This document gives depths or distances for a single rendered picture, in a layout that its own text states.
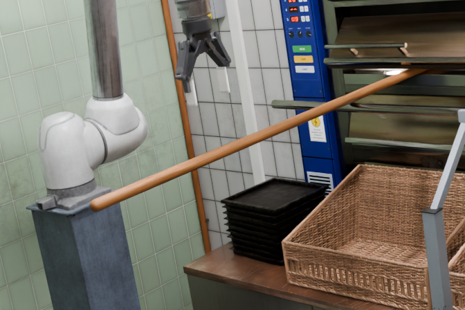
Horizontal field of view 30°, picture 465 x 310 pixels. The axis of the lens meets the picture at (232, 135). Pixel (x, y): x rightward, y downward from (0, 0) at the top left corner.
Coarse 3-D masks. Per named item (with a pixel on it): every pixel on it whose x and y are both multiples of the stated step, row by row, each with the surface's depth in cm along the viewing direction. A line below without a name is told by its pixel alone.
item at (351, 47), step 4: (328, 44) 300; (332, 44) 299; (336, 44) 298; (340, 44) 296; (344, 44) 295; (348, 44) 294; (352, 44) 293; (356, 44) 291; (360, 44) 290; (364, 44) 289; (368, 44) 288; (372, 44) 287; (376, 44) 285; (380, 44) 284; (384, 44) 283; (388, 44) 282; (392, 44) 281; (396, 44) 280; (400, 44) 279; (404, 44) 278; (328, 48) 300; (332, 48) 299; (336, 48) 298; (340, 48) 297; (348, 48) 295; (352, 48) 295; (400, 48) 280; (404, 48) 282; (352, 52) 296; (356, 52) 297; (404, 52) 282
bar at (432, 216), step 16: (352, 112) 268; (368, 112) 262; (384, 112) 258; (400, 112) 254; (416, 112) 250; (432, 112) 246; (448, 112) 242; (464, 112) 238; (464, 128) 238; (464, 144) 238; (448, 160) 235; (448, 176) 233; (432, 208) 230; (432, 224) 229; (432, 240) 230; (432, 256) 232; (432, 272) 233; (448, 272) 234; (432, 288) 235; (448, 288) 234; (432, 304) 236; (448, 304) 235
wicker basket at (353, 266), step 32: (352, 192) 312; (384, 192) 307; (416, 192) 298; (448, 192) 289; (320, 224) 299; (352, 224) 313; (416, 224) 298; (448, 224) 289; (288, 256) 286; (320, 256) 275; (352, 256) 265; (384, 256) 296; (416, 256) 292; (448, 256) 256; (320, 288) 279; (352, 288) 270; (384, 288) 261; (416, 288) 253
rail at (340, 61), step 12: (324, 60) 303; (336, 60) 299; (348, 60) 296; (360, 60) 292; (372, 60) 289; (384, 60) 285; (396, 60) 282; (408, 60) 279; (420, 60) 276; (432, 60) 272; (444, 60) 269; (456, 60) 266
